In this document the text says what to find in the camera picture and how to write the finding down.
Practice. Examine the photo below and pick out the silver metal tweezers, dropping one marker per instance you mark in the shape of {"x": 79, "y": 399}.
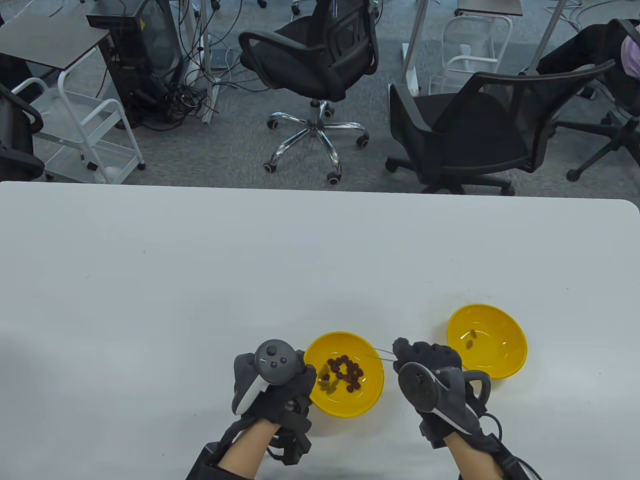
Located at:
{"x": 387, "y": 359}

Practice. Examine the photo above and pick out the black office chair chrome base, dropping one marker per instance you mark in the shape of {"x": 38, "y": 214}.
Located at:
{"x": 301, "y": 65}

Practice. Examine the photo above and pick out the black mesh office chair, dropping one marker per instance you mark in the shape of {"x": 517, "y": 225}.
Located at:
{"x": 476, "y": 130}

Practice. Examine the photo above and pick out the white power strip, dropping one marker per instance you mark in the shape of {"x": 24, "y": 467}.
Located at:
{"x": 211, "y": 107}

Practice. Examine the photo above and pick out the person's left forearm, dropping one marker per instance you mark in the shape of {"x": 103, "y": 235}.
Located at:
{"x": 245, "y": 452}

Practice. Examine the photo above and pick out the person's left hand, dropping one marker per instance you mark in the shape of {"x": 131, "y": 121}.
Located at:
{"x": 295, "y": 395}

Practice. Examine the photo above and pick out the person's right hand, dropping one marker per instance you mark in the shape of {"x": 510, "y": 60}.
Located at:
{"x": 430, "y": 352}

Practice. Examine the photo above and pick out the person's right forearm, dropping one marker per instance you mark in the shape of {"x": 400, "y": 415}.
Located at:
{"x": 475, "y": 457}

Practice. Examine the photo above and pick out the pile of dark red raisins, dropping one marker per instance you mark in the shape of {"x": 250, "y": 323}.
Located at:
{"x": 352, "y": 372}

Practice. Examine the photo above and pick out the yellow plastic bowl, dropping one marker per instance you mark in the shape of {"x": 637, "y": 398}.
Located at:
{"x": 500, "y": 350}
{"x": 350, "y": 405}

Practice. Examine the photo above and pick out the small dark top table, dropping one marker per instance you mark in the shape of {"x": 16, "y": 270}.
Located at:
{"x": 46, "y": 42}
{"x": 491, "y": 6}

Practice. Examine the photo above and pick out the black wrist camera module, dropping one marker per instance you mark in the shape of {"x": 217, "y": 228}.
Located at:
{"x": 202, "y": 465}

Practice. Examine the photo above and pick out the white metal pole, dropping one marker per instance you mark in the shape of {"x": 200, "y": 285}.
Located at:
{"x": 548, "y": 35}

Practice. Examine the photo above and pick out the black computer tower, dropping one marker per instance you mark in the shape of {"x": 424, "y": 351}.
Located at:
{"x": 136, "y": 60}

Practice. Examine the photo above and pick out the white desk leg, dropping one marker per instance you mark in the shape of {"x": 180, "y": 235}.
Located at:
{"x": 412, "y": 65}
{"x": 205, "y": 40}

